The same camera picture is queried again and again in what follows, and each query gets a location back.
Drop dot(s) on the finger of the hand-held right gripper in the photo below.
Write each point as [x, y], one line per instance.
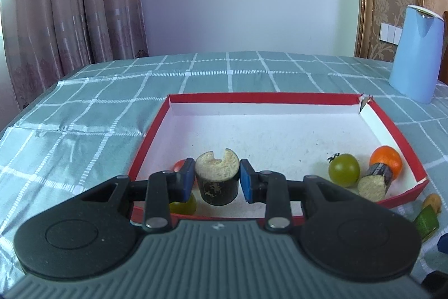
[443, 241]

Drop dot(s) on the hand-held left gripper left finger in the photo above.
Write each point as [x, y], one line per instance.
[185, 180]

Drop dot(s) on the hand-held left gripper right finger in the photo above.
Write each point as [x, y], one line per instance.
[248, 181]

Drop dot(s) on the red cherry tomato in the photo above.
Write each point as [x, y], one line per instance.
[178, 166]

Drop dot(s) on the green vegetable piece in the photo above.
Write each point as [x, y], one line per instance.
[425, 223]

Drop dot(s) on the small green tomato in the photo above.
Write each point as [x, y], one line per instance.
[185, 208]

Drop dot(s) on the eggplant piece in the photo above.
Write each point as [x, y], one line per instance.
[217, 180]
[372, 187]

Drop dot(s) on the red cardboard box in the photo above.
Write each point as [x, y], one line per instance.
[280, 134]

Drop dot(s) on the large green tomato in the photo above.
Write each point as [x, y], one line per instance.
[344, 170]

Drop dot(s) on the orange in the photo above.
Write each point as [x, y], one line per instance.
[386, 159]

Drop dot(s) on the small yellow-brown fruit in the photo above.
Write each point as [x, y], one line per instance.
[432, 202]

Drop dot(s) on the teal checked tablecloth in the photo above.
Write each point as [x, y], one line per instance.
[87, 110]

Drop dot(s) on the light blue kettle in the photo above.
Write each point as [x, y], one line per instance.
[414, 57]

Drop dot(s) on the pink patterned curtain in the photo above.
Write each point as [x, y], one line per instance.
[70, 4]

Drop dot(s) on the white light switch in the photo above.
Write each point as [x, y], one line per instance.
[390, 32]

